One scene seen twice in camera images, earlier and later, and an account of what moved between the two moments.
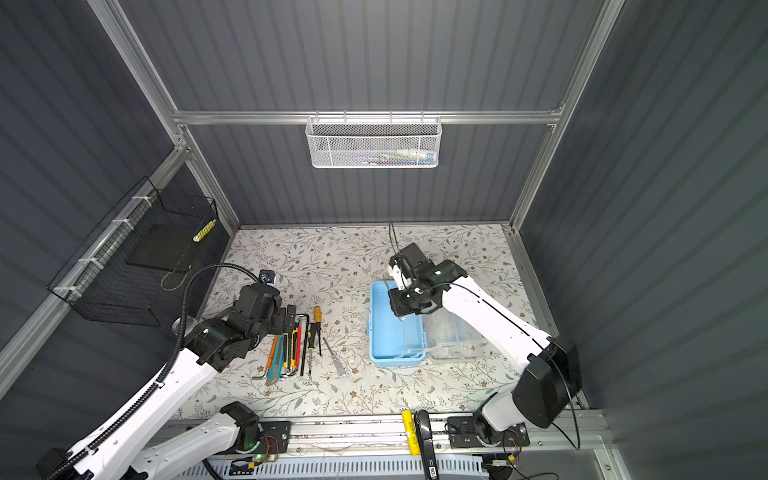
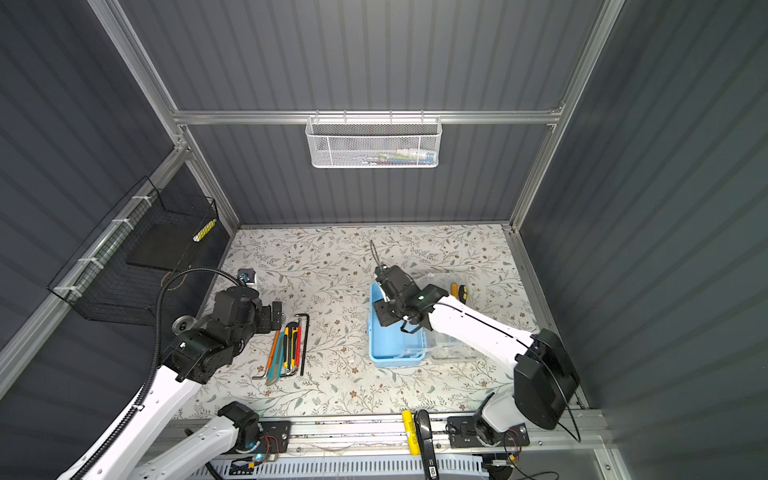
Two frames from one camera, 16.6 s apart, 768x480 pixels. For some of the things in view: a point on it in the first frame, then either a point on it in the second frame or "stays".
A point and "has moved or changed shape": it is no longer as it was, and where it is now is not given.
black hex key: (306, 339) stays
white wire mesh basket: (368, 142) stays
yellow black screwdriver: (318, 314) has moved or changed shape
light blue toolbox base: (392, 342) stays
